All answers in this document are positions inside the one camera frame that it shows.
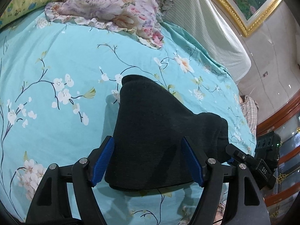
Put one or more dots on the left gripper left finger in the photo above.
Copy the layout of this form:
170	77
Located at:
50	204

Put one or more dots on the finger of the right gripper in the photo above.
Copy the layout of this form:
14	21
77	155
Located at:
238	156

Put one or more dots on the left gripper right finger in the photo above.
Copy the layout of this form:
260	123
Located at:
230	193

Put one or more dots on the black pants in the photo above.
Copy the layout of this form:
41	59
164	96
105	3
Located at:
150	126

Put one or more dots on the wooden framed door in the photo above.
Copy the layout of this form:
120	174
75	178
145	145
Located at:
285	122

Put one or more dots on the plaid cloth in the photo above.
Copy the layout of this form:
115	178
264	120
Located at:
250	111

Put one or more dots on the turquoise floral bed sheet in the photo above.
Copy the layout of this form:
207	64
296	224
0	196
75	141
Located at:
60	87

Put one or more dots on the striped white headboard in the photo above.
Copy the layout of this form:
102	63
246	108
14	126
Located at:
201	19

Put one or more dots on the pink floral pillow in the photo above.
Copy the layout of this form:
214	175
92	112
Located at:
141	18

